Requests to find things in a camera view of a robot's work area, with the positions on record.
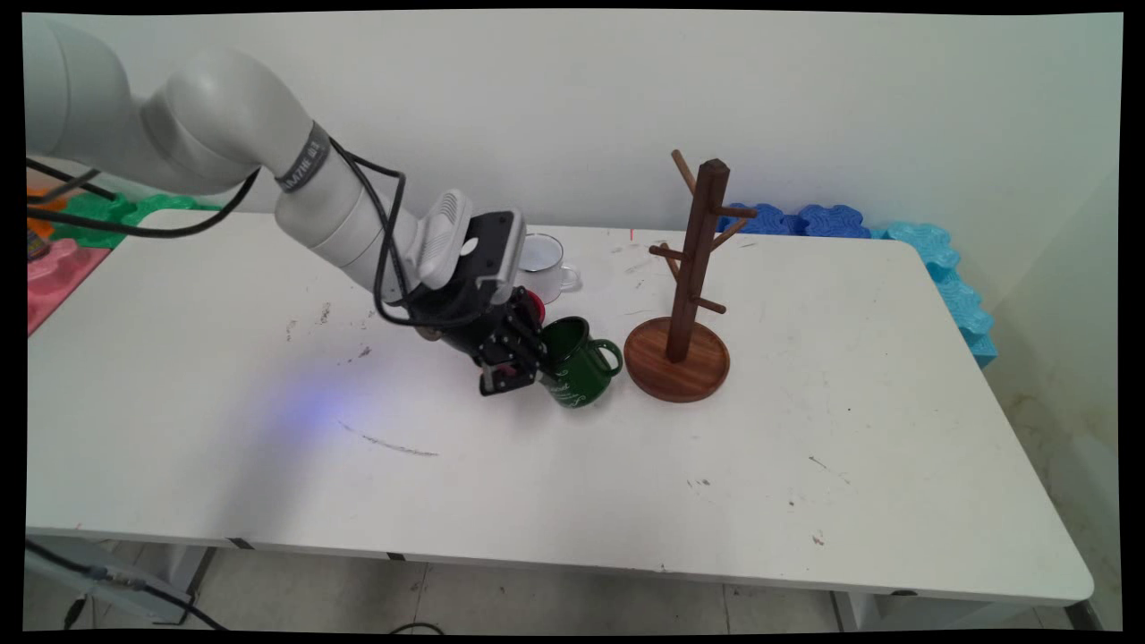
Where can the dark blue foam mat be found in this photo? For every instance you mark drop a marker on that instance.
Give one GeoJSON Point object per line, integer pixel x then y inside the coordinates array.
{"type": "Point", "coordinates": [769, 219]}
{"type": "Point", "coordinates": [834, 221]}

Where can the green foam mat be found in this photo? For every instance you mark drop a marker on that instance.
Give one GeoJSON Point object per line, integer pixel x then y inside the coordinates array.
{"type": "Point", "coordinates": [94, 215]}

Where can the thin black rod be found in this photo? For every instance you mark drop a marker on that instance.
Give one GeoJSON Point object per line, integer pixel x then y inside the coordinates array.
{"type": "Point", "coordinates": [63, 176]}

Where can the brown wooden mug tree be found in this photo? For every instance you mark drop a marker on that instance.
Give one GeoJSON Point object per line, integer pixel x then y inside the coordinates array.
{"type": "Point", "coordinates": [693, 250]}

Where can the pink foam mat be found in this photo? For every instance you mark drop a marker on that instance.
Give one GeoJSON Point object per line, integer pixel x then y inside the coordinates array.
{"type": "Point", "coordinates": [58, 277]}

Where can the green enamel mug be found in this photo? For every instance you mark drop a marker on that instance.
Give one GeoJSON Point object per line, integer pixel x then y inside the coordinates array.
{"type": "Point", "coordinates": [581, 367]}

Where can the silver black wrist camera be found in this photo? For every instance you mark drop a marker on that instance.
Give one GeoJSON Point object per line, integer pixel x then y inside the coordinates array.
{"type": "Point", "coordinates": [474, 246]}

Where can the grey metal table leg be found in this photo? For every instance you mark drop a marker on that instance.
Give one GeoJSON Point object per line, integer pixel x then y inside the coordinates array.
{"type": "Point", "coordinates": [134, 581]}

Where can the light blue foam mat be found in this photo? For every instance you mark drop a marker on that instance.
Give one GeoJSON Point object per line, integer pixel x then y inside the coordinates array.
{"type": "Point", "coordinates": [921, 243]}
{"type": "Point", "coordinates": [971, 317]}

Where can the red enamel mug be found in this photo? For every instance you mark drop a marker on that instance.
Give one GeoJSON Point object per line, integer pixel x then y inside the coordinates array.
{"type": "Point", "coordinates": [535, 309]}

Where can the white enamel mug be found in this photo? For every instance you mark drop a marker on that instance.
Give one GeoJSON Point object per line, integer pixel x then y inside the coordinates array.
{"type": "Point", "coordinates": [546, 264]}

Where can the orange foam mat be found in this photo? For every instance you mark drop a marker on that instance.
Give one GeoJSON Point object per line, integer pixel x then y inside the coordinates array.
{"type": "Point", "coordinates": [38, 224]}

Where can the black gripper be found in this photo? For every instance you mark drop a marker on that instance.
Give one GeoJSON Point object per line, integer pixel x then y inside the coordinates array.
{"type": "Point", "coordinates": [474, 326]}

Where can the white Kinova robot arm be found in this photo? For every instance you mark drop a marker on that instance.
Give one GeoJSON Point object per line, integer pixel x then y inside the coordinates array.
{"type": "Point", "coordinates": [224, 116]}

